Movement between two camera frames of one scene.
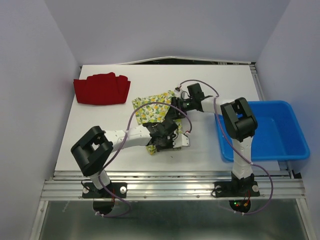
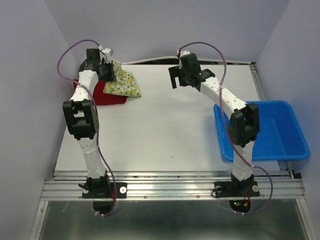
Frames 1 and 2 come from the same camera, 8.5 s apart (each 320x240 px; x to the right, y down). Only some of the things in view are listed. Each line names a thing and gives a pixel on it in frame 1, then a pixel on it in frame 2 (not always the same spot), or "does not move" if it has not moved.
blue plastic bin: x=279 y=135 does not move
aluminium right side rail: x=260 y=93 does not move
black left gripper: x=171 y=145 → x=110 y=77
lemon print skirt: x=154 y=112 → x=125 y=84
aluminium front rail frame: x=173 y=185 does not move
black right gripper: x=174 y=113 → x=176 y=71
